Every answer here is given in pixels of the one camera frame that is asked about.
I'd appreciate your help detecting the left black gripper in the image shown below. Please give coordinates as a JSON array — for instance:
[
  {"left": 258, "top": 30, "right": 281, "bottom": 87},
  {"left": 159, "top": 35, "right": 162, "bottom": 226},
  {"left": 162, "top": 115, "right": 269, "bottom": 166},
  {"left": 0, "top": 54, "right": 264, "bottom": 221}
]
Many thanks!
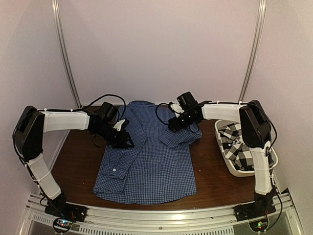
[{"left": 93, "top": 123, "right": 134, "bottom": 149}]

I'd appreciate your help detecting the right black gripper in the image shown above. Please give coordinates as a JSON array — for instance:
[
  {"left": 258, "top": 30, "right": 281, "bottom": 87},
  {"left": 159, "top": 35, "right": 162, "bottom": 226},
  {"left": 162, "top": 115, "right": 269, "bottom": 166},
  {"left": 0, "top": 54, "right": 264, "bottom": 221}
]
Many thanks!
[{"left": 169, "top": 111, "right": 197, "bottom": 132}]

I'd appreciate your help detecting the white plastic basket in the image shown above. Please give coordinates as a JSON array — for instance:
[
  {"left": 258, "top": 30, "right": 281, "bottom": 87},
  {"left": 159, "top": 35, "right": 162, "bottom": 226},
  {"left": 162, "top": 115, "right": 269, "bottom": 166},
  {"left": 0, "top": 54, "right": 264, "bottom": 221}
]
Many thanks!
[{"left": 214, "top": 119, "right": 279, "bottom": 178}]

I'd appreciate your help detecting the blue checked long sleeve shirt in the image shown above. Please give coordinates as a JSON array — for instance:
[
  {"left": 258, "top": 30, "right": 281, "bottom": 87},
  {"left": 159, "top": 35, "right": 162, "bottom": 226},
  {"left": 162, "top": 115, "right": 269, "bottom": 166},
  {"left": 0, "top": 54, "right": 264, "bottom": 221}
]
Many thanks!
[{"left": 93, "top": 101, "right": 202, "bottom": 205}]

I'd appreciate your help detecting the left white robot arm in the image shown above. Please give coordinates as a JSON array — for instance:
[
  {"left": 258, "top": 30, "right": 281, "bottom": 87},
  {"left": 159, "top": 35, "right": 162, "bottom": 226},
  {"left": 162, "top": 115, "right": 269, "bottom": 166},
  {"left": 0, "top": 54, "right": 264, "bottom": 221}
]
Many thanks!
[{"left": 12, "top": 102, "right": 134, "bottom": 217}]

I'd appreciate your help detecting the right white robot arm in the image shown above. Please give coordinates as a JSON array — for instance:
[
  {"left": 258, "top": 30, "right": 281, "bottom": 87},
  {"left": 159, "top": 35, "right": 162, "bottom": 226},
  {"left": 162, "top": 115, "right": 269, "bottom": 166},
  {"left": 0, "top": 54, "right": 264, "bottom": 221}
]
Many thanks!
[{"left": 168, "top": 99, "right": 275, "bottom": 216}]

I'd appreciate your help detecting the black white plaid shirt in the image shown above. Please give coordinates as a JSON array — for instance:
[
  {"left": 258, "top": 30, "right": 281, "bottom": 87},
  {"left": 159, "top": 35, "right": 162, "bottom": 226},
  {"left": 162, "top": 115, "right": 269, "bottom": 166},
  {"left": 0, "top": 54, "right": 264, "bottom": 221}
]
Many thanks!
[{"left": 218, "top": 123, "right": 254, "bottom": 171}]

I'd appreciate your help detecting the left round circuit board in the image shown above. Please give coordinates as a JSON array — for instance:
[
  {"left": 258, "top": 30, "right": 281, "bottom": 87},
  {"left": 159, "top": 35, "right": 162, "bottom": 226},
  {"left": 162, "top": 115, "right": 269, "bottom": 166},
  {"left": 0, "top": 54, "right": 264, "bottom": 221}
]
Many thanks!
[{"left": 52, "top": 218, "right": 73, "bottom": 234}]

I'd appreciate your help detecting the round circuit board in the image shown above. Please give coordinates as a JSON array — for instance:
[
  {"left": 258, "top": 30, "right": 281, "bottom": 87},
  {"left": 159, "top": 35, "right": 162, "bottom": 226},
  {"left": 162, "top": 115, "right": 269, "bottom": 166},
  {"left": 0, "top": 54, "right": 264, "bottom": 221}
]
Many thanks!
[
  {"left": 52, "top": 218, "right": 73, "bottom": 234},
  {"left": 249, "top": 218, "right": 269, "bottom": 233}
]

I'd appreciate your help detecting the right round circuit board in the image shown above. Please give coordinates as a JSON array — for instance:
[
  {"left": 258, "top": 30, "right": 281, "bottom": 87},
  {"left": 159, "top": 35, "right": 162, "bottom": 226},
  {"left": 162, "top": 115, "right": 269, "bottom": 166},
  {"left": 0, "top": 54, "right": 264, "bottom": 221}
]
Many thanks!
[{"left": 249, "top": 218, "right": 269, "bottom": 233}]

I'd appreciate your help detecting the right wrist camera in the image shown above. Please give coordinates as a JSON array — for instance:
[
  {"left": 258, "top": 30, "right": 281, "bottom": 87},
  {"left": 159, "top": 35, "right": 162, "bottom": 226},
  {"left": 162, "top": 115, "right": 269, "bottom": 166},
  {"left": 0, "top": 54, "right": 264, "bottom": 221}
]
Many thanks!
[{"left": 169, "top": 92, "right": 198, "bottom": 117}]

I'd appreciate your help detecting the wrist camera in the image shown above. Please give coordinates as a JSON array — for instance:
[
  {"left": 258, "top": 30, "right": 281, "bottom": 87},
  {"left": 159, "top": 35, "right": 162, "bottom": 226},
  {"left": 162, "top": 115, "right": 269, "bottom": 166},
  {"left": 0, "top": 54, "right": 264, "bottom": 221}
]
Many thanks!
[
  {"left": 97, "top": 102, "right": 130, "bottom": 131},
  {"left": 169, "top": 92, "right": 198, "bottom": 117}
]

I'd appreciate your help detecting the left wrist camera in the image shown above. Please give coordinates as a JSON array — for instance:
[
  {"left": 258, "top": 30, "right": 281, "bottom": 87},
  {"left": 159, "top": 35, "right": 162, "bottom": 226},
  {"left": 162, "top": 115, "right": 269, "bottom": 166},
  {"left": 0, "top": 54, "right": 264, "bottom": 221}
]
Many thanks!
[{"left": 97, "top": 102, "right": 130, "bottom": 131}]

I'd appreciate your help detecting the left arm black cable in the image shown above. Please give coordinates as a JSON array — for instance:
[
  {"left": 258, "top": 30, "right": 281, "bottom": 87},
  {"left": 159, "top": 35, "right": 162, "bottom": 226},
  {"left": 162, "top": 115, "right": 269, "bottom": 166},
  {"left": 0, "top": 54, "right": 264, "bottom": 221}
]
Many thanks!
[{"left": 80, "top": 94, "right": 128, "bottom": 118}]

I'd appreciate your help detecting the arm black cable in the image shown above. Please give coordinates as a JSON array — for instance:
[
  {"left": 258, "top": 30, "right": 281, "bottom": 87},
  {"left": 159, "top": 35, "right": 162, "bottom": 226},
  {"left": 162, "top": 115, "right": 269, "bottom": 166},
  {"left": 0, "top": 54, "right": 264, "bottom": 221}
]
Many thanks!
[
  {"left": 155, "top": 101, "right": 174, "bottom": 125},
  {"left": 80, "top": 94, "right": 128, "bottom": 118}
]

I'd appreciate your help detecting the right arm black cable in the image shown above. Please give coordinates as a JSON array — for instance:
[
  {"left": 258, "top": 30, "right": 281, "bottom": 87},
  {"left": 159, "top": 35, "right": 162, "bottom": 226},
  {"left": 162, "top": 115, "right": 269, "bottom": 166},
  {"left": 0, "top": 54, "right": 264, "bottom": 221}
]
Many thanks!
[{"left": 155, "top": 101, "right": 174, "bottom": 125}]

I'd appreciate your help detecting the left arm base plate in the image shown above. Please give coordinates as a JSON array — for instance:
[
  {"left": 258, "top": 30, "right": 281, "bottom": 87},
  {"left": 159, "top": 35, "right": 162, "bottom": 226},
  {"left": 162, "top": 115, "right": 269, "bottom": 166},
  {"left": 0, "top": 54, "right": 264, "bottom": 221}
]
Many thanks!
[{"left": 45, "top": 203, "right": 87, "bottom": 222}]

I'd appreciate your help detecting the right aluminium frame post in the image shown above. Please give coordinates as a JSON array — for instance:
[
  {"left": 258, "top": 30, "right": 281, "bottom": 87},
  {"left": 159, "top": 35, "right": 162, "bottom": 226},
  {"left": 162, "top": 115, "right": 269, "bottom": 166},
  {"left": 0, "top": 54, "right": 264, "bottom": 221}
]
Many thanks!
[{"left": 238, "top": 0, "right": 267, "bottom": 102}]

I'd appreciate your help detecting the aluminium frame post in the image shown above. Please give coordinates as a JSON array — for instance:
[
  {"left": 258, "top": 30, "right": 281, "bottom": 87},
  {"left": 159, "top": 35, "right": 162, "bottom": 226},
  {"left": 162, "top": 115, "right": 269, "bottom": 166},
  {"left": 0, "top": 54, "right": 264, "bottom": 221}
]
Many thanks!
[
  {"left": 238, "top": 0, "right": 267, "bottom": 102},
  {"left": 51, "top": 0, "right": 82, "bottom": 110}
]

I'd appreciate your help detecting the aluminium front rail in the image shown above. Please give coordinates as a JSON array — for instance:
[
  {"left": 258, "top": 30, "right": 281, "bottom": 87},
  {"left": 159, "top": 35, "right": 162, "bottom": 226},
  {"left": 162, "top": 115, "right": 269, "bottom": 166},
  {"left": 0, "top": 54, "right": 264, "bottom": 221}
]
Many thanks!
[{"left": 17, "top": 193, "right": 304, "bottom": 235}]

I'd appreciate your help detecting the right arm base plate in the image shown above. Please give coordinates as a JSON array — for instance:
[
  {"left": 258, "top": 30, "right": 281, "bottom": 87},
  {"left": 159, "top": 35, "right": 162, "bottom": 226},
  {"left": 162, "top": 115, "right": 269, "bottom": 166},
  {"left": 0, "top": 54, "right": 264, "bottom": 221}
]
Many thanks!
[{"left": 233, "top": 202, "right": 276, "bottom": 221}]

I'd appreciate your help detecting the left aluminium frame post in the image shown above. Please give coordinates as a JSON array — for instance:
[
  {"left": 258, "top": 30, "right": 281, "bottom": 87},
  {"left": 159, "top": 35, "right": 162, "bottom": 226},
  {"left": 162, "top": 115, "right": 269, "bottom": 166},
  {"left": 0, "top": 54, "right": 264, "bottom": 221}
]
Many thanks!
[{"left": 51, "top": 0, "right": 82, "bottom": 110}]

